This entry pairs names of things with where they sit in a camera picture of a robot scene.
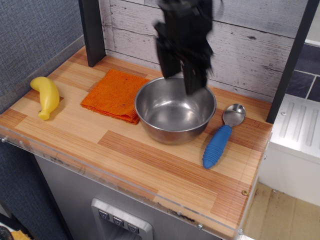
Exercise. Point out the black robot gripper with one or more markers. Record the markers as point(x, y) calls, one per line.
point(182, 36)

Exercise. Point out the silver metal bowl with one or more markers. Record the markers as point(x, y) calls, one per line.
point(171, 116)

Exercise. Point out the orange folded cloth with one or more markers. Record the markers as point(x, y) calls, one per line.
point(114, 96)

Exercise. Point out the yellow plastic banana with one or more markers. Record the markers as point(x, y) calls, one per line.
point(49, 96)

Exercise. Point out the clear acrylic table edge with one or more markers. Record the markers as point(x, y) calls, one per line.
point(170, 178)

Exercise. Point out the white toy sink unit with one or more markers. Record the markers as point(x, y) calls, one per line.
point(291, 161)

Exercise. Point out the silver toy fridge cabinet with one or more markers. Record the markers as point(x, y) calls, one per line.
point(73, 191)

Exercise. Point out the grey dispenser button panel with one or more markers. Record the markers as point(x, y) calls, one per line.
point(116, 224)

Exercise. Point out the yellow object bottom left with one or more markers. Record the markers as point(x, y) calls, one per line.
point(19, 235)

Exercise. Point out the blue handled metal spoon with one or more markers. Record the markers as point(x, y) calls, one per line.
point(233, 116)

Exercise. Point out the black left frame post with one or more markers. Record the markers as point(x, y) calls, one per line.
point(92, 31)

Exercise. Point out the black frame post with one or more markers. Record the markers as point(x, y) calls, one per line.
point(299, 41)
point(92, 31)

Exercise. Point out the black right frame post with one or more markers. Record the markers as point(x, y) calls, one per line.
point(299, 41)

